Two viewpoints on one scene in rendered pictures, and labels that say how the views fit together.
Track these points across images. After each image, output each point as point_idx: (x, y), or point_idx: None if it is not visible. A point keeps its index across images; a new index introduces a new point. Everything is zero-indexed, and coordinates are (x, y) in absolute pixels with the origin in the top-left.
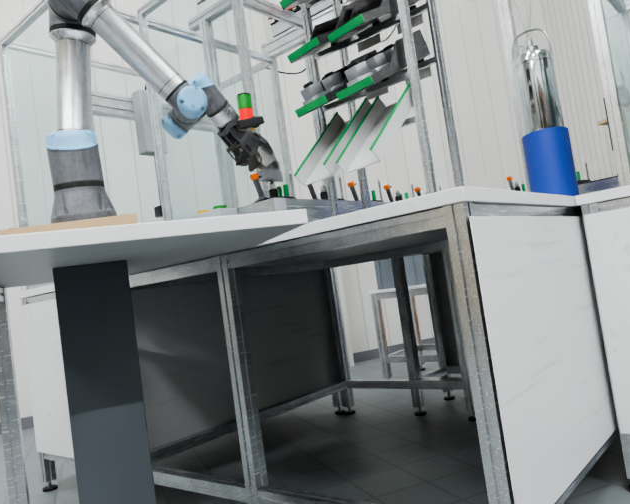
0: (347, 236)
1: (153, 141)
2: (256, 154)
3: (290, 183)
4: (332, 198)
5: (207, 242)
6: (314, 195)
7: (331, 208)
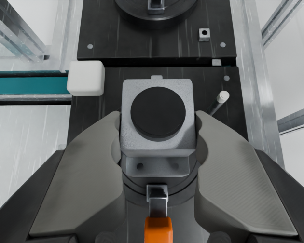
0: None
1: None
2: (123, 182)
3: (210, 114)
4: None
5: None
6: (160, 2)
7: (284, 132)
